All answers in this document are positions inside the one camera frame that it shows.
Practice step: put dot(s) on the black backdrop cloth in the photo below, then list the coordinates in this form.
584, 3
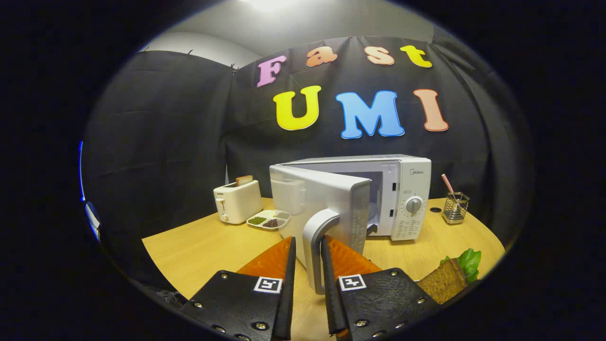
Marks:
165, 142

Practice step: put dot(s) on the cream toaster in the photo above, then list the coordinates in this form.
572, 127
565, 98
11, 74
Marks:
239, 203

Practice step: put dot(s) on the brown bread lettuce sandwich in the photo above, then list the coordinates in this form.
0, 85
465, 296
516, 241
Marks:
442, 284

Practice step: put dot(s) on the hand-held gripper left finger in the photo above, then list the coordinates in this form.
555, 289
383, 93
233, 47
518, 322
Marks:
285, 308

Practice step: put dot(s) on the white microwave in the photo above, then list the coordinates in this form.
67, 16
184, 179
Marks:
322, 189

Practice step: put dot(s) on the metal mesh cup holder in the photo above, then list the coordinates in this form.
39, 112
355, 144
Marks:
455, 210

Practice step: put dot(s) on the divided plate of beans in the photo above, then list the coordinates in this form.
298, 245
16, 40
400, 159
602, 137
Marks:
267, 220

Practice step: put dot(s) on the red striped straw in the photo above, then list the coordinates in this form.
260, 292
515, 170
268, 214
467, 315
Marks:
447, 183

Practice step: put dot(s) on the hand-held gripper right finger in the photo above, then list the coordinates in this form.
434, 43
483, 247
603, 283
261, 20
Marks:
334, 308

